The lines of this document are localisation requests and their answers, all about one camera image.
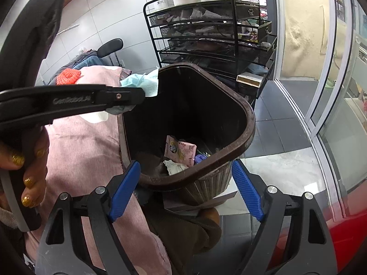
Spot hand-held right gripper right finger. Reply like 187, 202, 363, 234
231, 160, 339, 275

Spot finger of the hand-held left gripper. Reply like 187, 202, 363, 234
105, 84, 146, 113

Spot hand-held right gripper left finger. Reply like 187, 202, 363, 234
36, 160, 142, 275

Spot blue face mask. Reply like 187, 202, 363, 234
120, 68, 159, 97

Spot orange foam fruit net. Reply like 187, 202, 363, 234
56, 68, 81, 85

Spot dark brown trash bin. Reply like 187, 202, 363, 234
118, 62, 256, 204

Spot pink snack wrapper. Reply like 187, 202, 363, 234
165, 135, 198, 167

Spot person's left hand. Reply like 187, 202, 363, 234
0, 128, 50, 209

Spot black chair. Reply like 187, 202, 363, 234
97, 38, 125, 66

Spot pink polka dot blanket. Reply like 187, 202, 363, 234
25, 65, 172, 275

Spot blue covered massage bed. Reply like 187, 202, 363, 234
67, 50, 100, 71

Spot dark brown cloth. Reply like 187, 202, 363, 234
140, 194, 223, 275

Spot white cardboard box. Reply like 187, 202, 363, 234
236, 73, 269, 98

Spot red glossy object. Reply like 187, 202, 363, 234
275, 183, 367, 275

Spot glass sliding door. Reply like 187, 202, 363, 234
272, 0, 367, 198

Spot black wire rolling cart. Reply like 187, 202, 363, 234
143, 0, 278, 104

